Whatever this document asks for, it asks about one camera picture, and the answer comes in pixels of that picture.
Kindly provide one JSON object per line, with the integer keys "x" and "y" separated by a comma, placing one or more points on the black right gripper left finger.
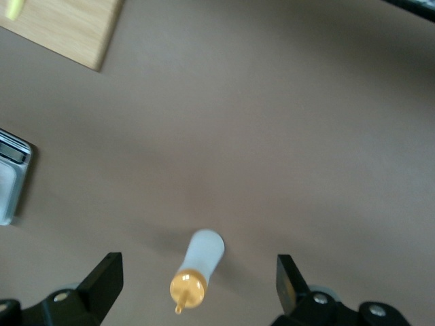
{"x": 98, "y": 288}

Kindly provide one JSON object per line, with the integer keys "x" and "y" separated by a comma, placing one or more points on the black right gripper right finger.
{"x": 292, "y": 292}

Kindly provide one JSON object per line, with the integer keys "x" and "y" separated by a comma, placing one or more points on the translucent sauce bottle orange cap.
{"x": 204, "y": 251}

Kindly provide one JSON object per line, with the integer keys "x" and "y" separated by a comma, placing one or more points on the silver digital kitchen scale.
{"x": 12, "y": 183}

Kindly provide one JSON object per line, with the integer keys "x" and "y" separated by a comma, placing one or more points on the wooden cutting board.
{"x": 68, "y": 30}

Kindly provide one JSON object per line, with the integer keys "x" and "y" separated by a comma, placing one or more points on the yellow plastic knife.
{"x": 15, "y": 8}

